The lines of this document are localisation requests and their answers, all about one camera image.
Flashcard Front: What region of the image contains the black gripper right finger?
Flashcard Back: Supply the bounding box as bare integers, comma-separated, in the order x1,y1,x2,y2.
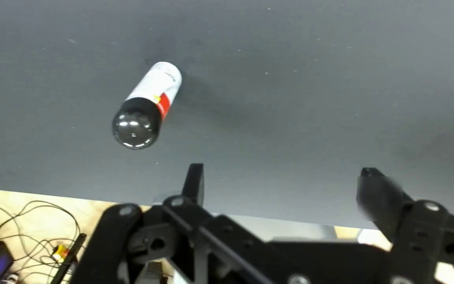
356,165,454,284

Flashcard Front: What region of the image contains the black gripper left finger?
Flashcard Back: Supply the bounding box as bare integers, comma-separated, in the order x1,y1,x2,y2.
74,162,292,284

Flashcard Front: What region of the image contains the black round spray can cap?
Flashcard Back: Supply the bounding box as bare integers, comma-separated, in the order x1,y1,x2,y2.
110,96,164,150

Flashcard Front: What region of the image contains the white spray can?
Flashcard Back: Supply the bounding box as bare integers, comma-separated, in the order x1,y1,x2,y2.
125,60,184,121

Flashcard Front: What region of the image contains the black flat bar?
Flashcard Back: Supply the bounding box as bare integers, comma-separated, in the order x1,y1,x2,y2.
49,232,88,284

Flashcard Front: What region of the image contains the thin black tangled cable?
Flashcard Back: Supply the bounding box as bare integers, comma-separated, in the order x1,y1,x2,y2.
0,199,85,271

